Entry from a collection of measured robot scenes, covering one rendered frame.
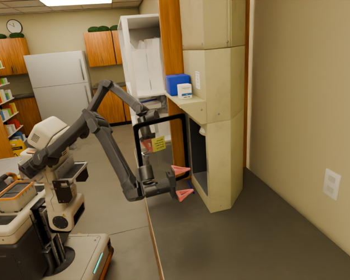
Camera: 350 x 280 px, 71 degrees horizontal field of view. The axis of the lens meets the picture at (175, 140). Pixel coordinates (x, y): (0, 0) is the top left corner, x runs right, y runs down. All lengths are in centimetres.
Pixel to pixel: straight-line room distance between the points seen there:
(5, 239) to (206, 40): 159
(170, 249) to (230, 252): 24
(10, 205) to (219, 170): 137
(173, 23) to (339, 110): 85
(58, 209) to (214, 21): 142
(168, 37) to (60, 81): 477
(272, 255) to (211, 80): 74
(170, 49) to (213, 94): 42
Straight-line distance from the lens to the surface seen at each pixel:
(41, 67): 603
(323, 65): 114
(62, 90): 600
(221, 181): 122
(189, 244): 115
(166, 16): 137
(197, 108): 104
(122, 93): 158
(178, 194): 106
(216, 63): 104
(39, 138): 160
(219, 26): 106
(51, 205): 179
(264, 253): 113
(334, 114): 112
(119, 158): 109
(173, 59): 137
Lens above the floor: 174
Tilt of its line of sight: 21 degrees down
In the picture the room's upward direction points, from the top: 5 degrees counter-clockwise
